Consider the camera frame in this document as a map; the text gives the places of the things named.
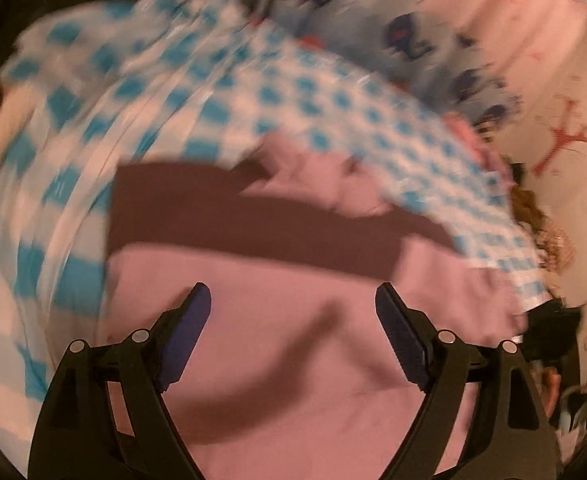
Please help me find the blue checkered bed sheet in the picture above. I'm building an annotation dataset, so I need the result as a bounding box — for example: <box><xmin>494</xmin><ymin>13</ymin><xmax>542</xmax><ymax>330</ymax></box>
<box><xmin>0</xmin><ymin>0</ymin><xmax>549</xmax><ymax>461</ymax></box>

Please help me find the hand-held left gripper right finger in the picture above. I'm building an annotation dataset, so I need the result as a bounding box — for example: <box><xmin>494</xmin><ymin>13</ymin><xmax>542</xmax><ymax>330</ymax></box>
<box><xmin>376</xmin><ymin>282</ymin><xmax>561</xmax><ymax>480</ymax></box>

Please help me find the dark cloth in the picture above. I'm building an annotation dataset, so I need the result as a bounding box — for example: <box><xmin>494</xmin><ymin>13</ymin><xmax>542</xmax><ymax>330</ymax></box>
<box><xmin>0</xmin><ymin>0</ymin><xmax>174</xmax><ymax>126</ymax></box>

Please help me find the red tree wall sticker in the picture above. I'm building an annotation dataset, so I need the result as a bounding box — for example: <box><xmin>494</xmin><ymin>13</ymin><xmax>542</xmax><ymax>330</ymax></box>
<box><xmin>531</xmin><ymin>100</ymin><xmax>587</xmax><ymax>176</ymax></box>

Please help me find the pink and brown jacket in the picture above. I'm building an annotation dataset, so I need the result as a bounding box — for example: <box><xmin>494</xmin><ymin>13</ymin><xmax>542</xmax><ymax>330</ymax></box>
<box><xmin>98</xmin><ymin>132</ymin><xmax>529</xmax><ymax>480</ymax></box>

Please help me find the whale print curtain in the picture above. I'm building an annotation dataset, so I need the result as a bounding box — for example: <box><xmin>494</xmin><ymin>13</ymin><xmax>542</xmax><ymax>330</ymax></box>
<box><xmin>238</xmin><ymin>0</ymin><xmax>519</xmax><ymax>131</ymax></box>

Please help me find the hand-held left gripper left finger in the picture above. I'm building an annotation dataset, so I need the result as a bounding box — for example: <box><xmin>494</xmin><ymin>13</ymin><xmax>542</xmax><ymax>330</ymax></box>
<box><xmin>27</xmin><ymin>282</ymin><xmax>212</xmax><ymax>480</ymax></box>

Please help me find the pile of clothes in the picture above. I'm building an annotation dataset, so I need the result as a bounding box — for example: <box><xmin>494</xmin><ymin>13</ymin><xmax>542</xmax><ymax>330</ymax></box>
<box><xmin>498</xmin><ymin>157</ymin><xmax>577</xmax><ymax>288</ymax></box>

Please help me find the person's right hand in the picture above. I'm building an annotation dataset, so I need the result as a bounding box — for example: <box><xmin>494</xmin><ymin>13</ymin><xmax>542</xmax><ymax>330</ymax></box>
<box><xmin>538</xmin><ymin>367</ymin><xmax>563</xmax><ymax>423</ymax></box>

